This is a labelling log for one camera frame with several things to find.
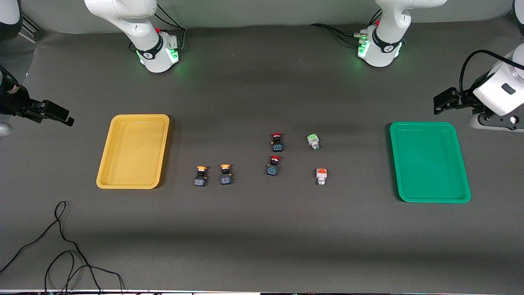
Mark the yellow plastic tray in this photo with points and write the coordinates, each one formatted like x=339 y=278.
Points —
x=131 y=151

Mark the yellow push button switch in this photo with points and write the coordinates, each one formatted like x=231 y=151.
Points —
x=225 y=179
x=200 y=180

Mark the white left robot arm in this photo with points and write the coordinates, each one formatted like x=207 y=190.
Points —
x=385 y=41

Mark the green plastic tray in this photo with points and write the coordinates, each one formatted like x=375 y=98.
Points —
x=430 y=164

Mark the dark grey table mat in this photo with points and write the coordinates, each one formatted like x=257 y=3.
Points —
x=262 y=229

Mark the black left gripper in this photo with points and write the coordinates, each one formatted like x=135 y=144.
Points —
x=466 y=99

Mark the green-based white push button switch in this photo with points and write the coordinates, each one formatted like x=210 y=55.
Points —
x=314 y=142

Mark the orange-based white push button switch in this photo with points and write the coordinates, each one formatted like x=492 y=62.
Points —
x=321 y=176

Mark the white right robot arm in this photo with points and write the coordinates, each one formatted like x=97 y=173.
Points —
x=151 y=45

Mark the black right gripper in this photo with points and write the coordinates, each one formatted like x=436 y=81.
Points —
x=14 y=102

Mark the grey metal frame rail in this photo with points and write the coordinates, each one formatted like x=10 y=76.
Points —
x=30 y=26

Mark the red push button switch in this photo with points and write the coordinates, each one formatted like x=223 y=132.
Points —
x=277 y=146
x=272 y=169

